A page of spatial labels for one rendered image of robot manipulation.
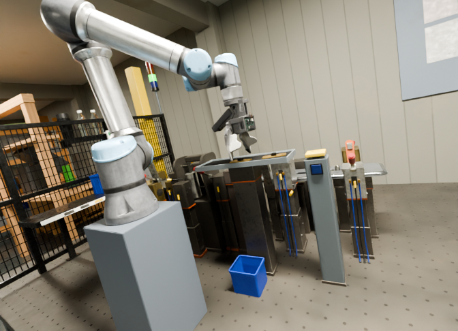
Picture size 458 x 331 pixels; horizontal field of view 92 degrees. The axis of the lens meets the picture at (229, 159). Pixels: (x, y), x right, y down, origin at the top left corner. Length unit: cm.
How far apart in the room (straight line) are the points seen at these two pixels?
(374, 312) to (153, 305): 62
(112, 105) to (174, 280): 57
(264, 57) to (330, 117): 108
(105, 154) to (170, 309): 47
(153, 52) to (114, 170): 33
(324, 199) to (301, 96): 216
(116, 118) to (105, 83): 11
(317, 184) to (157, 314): 59
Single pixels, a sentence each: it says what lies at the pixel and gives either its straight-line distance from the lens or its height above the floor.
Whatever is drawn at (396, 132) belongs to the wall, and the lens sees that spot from 280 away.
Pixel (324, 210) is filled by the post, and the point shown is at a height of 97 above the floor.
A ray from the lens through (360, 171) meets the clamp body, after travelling 91.
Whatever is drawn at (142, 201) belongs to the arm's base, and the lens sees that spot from 67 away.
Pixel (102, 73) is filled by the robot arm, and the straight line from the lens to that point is 85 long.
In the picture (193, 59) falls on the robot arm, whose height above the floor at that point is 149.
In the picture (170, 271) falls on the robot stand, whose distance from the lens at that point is 73.
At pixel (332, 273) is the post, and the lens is 91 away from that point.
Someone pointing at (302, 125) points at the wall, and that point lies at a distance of 284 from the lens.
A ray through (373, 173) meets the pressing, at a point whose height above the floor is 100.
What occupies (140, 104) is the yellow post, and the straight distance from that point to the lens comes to 227.
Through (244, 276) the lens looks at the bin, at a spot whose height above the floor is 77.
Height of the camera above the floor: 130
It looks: 9 degrees down
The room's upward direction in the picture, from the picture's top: 12 degrees counter-clockwise
